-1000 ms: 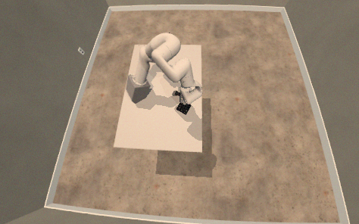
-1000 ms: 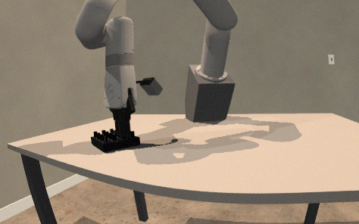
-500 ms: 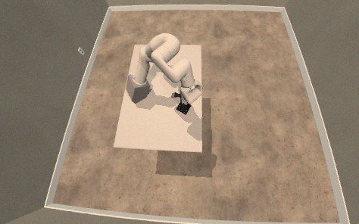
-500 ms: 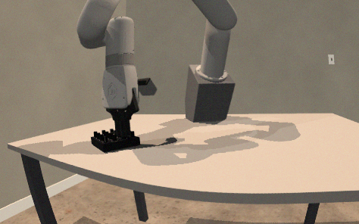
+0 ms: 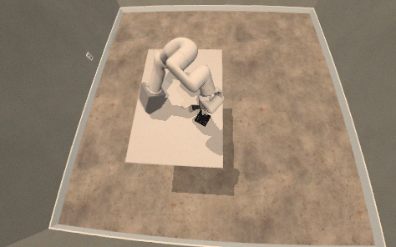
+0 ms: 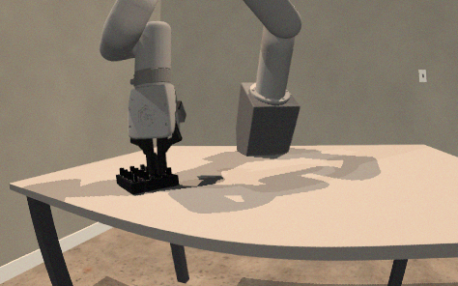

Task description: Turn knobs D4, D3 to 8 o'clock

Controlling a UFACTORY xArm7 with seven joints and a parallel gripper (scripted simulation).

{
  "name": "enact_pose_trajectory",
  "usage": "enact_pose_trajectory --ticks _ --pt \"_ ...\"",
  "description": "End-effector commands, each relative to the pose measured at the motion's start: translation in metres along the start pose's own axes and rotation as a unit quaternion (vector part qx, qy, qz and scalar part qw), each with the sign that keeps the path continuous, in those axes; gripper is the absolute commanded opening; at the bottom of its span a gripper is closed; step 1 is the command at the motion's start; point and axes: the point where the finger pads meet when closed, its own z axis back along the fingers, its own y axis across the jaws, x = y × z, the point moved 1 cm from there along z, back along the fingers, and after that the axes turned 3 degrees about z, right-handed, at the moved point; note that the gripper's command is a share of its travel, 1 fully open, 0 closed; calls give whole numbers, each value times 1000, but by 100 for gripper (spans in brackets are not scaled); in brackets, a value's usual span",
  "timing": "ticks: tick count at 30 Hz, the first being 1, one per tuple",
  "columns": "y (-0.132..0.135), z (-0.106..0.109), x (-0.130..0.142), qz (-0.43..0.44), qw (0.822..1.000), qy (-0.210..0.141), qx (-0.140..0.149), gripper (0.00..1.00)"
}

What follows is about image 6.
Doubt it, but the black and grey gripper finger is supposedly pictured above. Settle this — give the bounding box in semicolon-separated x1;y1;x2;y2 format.
130;138;157;175
155;122;182;175

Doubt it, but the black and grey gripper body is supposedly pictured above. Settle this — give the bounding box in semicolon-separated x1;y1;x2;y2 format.
128;82;180;139

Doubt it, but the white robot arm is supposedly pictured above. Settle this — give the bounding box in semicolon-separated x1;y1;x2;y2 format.
100;0;301;104

